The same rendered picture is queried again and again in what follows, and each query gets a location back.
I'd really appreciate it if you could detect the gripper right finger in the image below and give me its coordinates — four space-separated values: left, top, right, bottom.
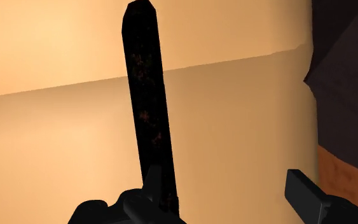
284 169 358 224

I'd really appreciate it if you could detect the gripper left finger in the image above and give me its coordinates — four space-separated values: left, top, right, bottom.
67 164 188 224

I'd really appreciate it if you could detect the beige table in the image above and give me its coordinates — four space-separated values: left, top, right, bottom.
0 0 320 224

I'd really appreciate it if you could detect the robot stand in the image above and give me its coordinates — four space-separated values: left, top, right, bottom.
303 0 358 182

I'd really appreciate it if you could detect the black long flat bar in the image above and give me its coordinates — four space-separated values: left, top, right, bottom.
121 0 180 217

